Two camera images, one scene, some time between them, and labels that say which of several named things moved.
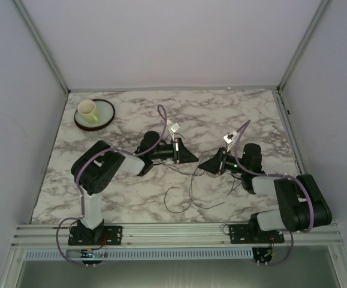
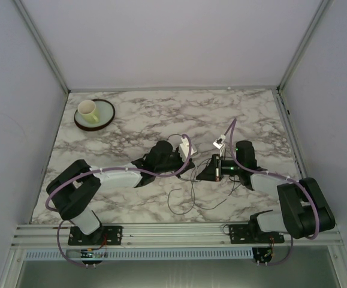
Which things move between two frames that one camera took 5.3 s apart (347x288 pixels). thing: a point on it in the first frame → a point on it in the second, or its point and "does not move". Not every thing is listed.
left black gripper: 181,154 → 189,165
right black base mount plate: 241,234 does not move
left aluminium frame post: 41,42 does not move
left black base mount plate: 105,235 does not move
